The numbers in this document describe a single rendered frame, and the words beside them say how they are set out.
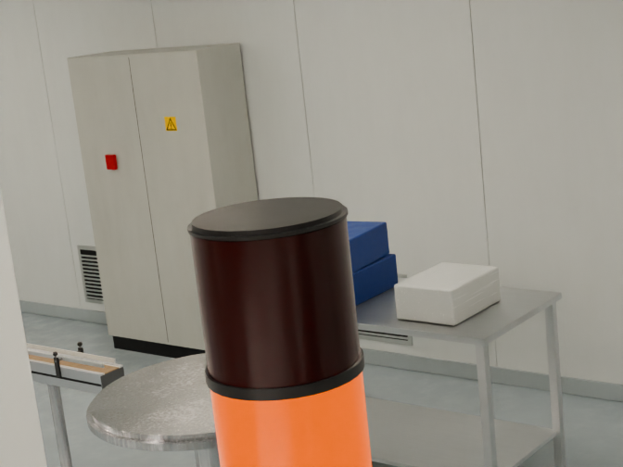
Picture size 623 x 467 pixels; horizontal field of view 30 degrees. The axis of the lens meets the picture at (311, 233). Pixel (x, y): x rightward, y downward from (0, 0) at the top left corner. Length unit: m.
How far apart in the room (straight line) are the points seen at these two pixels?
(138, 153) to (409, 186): 1.87
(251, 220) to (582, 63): 5.86
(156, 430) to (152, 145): 3.66
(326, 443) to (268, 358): 0.03
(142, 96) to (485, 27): 2.34
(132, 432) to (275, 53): 3.64
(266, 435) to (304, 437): 0.01
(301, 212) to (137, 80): 7.21
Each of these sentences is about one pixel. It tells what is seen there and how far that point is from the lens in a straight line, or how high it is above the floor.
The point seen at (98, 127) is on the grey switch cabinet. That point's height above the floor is 1.58.
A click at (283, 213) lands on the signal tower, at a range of 0.36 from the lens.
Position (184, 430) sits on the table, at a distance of 4.12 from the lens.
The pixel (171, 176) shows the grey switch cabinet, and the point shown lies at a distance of 7.49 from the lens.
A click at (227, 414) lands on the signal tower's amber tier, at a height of 2.29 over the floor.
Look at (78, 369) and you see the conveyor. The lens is 4.94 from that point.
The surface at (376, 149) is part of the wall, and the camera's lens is 6.93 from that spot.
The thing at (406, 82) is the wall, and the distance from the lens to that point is 6.74.
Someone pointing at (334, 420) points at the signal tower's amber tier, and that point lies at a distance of 0.36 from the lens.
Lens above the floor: 2.42
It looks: 12 degrees down
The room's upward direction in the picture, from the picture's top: 6 degrees counter-clockwise
